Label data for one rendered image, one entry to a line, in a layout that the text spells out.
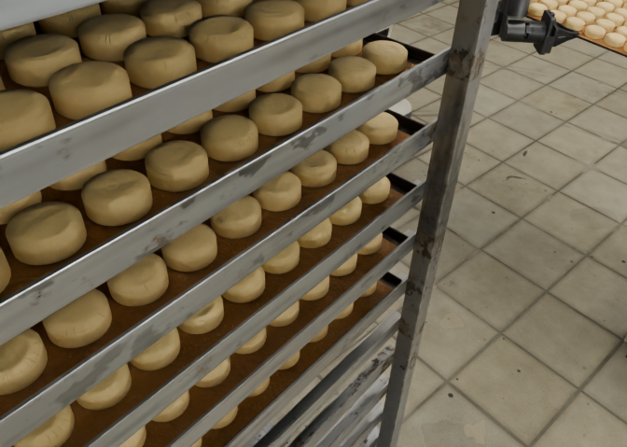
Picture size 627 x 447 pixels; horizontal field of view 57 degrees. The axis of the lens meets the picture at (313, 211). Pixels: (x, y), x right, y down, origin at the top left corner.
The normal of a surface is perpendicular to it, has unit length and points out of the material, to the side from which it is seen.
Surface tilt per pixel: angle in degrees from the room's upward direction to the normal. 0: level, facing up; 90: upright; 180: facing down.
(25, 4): 90
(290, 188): 0
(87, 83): 0
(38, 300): 90
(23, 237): 0
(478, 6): 90
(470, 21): 90
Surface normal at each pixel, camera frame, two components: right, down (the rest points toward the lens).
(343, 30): 0.75, 0.44
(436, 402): 0.03, -0.77
